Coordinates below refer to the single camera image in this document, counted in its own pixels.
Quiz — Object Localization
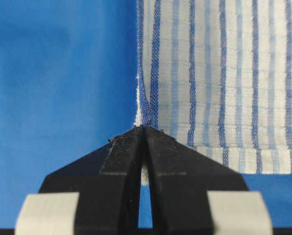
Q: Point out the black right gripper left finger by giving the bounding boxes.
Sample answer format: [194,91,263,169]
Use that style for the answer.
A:
[15,127,144,235]

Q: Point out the white blue striped towel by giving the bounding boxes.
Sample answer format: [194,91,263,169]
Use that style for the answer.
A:
[135,0,292,174]

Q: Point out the blue table cloth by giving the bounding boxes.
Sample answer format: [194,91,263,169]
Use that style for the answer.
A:
[0,0,292,228]

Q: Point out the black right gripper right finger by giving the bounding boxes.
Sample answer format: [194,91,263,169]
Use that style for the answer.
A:
[142,126,273,235]

